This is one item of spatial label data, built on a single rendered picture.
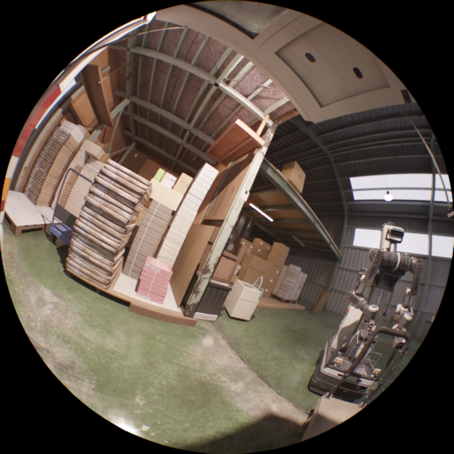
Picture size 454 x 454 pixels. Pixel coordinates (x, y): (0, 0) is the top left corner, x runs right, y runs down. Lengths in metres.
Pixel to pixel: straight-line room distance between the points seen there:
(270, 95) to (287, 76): 1.40
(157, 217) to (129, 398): 1.61
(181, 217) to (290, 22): 1.91
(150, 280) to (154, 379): 0.89
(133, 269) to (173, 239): 0.61
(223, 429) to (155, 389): 0.41
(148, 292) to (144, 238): 0.59
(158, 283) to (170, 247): 0.50
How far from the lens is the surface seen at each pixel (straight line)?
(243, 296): 2.02
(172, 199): 1.70
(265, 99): 2.32
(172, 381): 1.04
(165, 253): 1.72
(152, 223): 1.66
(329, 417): 1.12
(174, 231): 1.69
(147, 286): 1.46
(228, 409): 1.06
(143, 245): 1.70
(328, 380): 1.47
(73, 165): 3.03
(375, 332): 1.05
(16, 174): 3.14
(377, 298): 1.68
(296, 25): 0.92
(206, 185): 1.83
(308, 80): 0.90
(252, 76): 2.24
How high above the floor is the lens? 0.86
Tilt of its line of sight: 9 degrees up
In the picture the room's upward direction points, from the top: 24 degrees clockwise
